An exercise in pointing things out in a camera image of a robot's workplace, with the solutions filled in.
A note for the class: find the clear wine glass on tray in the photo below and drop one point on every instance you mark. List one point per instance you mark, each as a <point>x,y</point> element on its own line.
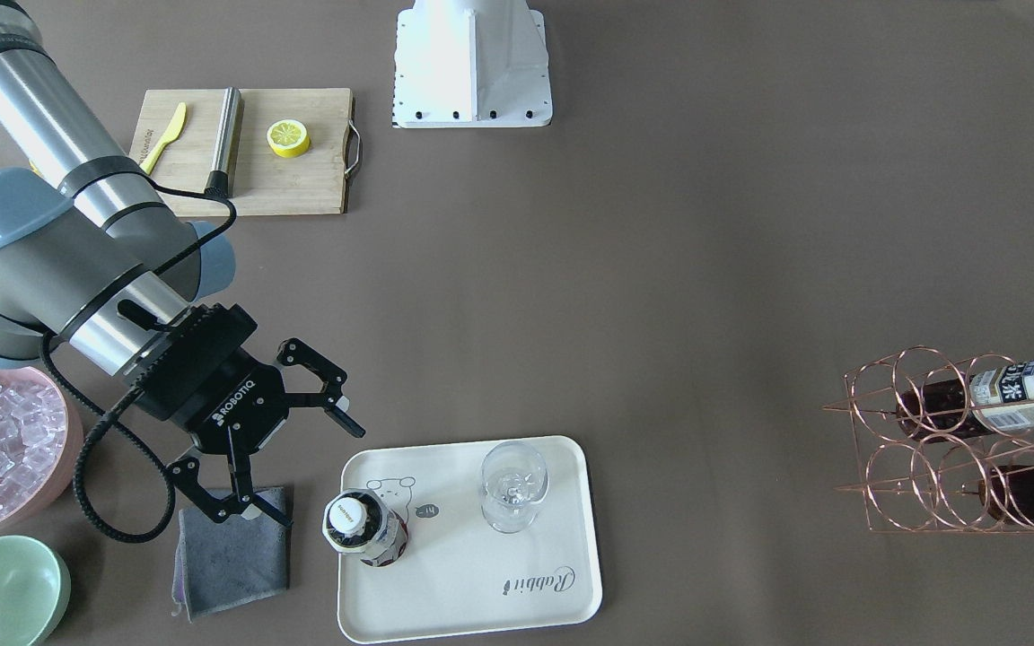
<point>514,481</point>

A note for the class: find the pink bowl of ice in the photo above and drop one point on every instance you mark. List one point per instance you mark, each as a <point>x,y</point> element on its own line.
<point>40,436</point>

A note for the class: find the tea bottle white cap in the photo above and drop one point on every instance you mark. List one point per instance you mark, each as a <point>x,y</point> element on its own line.
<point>358,523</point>

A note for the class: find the cream serving tray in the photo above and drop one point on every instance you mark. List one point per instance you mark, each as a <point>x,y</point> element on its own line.
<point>459,576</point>

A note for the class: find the mint green bowl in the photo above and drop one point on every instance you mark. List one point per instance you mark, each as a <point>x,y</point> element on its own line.
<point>35,586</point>

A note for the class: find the grey folded cloth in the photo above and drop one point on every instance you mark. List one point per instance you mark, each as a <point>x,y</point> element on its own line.
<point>222,566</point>

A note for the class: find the bamboo cutting board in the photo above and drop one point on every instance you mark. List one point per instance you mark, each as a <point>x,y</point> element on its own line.
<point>263,183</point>

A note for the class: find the tea bottle upper in basket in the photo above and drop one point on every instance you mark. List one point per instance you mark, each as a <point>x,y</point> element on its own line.
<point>1000,401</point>

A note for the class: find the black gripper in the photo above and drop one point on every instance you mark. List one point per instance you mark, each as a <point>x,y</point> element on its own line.
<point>228,402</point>

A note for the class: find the half lemon slice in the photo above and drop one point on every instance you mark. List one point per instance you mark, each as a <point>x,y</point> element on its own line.
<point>288,138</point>

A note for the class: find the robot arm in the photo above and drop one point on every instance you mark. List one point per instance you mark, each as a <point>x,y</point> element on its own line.
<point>92,257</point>

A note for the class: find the copper wire bottle basket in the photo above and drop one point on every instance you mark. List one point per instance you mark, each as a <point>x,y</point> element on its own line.
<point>909,485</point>

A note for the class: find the yellow plastic knife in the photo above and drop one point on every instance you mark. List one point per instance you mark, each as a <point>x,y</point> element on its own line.
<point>170,134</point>

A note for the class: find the steel muddler black tip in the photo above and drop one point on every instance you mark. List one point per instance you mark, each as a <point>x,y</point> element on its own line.
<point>220,175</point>

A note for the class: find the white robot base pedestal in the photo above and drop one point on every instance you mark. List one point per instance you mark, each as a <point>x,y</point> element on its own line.
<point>471,64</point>

